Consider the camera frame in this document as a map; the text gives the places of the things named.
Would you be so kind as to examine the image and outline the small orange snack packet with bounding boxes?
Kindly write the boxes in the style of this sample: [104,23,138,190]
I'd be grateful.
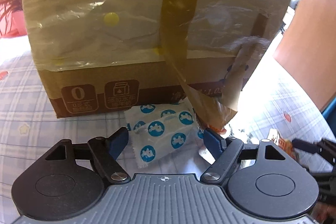
[267,128,299,161]

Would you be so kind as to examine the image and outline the black exercise bike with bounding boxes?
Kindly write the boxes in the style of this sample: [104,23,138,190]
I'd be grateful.
[279,0,299,35]

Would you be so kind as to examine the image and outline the wooden door panel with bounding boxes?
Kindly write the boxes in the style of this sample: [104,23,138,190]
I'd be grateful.
[275,0,335,111]

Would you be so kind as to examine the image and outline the teal curtain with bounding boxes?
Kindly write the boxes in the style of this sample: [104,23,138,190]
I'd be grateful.
[322,97,336,121]

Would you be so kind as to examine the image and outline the white blue dotted packet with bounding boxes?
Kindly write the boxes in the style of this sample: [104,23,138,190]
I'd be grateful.
[124,98,203,168]

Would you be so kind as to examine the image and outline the small red candy wrapper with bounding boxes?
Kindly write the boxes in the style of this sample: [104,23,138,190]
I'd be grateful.
[199,120,227,135]

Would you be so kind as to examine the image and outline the plaid strawberry bed sheet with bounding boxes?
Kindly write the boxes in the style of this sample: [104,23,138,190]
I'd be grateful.
[1,36,334,223]

